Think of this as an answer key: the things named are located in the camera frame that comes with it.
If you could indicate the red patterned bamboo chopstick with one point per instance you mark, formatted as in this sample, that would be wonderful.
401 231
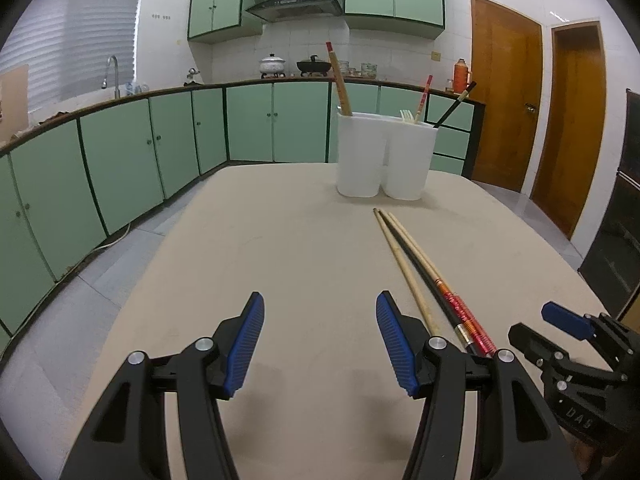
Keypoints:
471 334
341 89
423 98

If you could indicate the right human hand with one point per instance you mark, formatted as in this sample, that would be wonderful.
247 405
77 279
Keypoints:
591 463

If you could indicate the black range hood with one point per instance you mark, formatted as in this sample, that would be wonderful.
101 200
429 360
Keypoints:
273 11

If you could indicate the black chopstick silver band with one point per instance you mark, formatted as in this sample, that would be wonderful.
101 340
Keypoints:
407 252

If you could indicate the wooden door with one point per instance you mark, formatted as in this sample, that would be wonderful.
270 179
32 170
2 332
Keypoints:
575 124
507 68

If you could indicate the white plastic fork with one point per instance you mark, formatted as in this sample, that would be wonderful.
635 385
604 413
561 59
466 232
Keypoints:
407 116

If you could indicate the plain bamboo chopstick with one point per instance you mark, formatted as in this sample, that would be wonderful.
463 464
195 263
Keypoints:
409 277

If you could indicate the window blind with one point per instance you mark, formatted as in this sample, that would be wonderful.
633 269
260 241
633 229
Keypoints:
65 45

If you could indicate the black glass cabinet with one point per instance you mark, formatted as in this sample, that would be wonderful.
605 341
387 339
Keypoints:
611 267

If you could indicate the white cooking pot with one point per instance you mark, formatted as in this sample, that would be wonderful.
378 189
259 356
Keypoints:
272 66

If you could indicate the green lower kitchen cabinets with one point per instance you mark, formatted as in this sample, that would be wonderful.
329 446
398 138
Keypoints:
68 185

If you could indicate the orange thermos flask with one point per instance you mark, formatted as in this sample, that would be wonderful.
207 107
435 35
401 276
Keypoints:
461 77

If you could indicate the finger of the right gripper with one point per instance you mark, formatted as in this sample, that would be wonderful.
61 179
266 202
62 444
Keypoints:
577 326
548 358

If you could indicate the black wok with lid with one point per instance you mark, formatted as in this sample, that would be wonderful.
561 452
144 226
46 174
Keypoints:
313 67

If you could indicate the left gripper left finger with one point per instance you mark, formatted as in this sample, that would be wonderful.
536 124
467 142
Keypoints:
124 437

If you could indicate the white double utensil holder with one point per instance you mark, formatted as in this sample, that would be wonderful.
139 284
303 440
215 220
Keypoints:
377 153

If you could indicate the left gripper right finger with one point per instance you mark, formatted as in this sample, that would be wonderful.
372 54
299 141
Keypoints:
517 437

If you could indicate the cardboard box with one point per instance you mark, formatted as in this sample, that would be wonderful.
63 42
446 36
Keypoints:
14 102

